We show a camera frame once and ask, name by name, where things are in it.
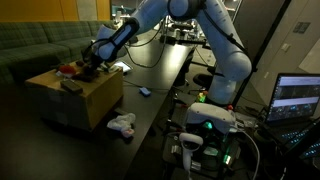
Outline white cable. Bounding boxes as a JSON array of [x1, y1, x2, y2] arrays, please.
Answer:
[[238, 129, 262, 180]]

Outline black equipment green lights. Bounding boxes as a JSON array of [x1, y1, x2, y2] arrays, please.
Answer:
[[162, 131, 243, 178]]

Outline white wall outlet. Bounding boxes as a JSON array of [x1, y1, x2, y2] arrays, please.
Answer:
[[281, 42, 292, 53]]

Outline cluttered background workbench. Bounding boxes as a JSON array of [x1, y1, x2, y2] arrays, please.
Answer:
[[159, 19, 209, 46]]

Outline green plaid couch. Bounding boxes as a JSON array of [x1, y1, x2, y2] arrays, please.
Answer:
[[0, 19, 131, 86]]

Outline white wall board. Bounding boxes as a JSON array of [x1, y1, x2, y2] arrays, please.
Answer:
[[298, 39, 320, 74]]

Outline dark wall switch plate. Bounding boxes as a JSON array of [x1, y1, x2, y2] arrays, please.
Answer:
[[293, 21, 312, 34]]

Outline blue sponge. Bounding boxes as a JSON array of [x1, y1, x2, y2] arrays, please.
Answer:
[[138, 87, 152, 98]]

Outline red plush vegetable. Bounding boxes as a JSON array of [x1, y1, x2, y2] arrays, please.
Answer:
[[57, 63, 78, 78]]

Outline white VR headset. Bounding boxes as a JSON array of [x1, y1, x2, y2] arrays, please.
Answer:
[[184, 102, 237, 135]]

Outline tablet with lit screen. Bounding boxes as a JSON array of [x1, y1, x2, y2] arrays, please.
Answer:
[[113, 60, 134, 74]]

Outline black slanted stand pole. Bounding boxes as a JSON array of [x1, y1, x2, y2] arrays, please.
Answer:
[[231, 0, 293, 108]]

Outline dark grey flat block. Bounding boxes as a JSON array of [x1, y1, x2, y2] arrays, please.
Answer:
[[59, 78, 84, 96]]

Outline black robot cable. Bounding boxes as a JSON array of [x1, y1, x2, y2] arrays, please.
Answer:
[[81, 9, 250, 69]]

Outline brown plush animal toy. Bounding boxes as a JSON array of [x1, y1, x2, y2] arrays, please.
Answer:
[[71, 59, 100, 84]]

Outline open black laptop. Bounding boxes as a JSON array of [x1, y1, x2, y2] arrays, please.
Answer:
[[264, 73, 320, 161]]

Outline white VR controller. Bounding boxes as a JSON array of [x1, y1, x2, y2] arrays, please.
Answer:
[[178, 132, 205, 174]]

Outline crumpled white cloth red spot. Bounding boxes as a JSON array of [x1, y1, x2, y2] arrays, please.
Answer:
[[106, 112, 137, 139]]

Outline large cardboard box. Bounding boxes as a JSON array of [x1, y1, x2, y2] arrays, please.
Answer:
[[24, 58, 124, 132]]

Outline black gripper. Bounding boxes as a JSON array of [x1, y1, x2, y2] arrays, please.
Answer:
[[82, 54, 103, 79]]

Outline small green yellow toy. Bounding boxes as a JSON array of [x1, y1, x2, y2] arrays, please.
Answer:
[[197, 91, 209, 104]]

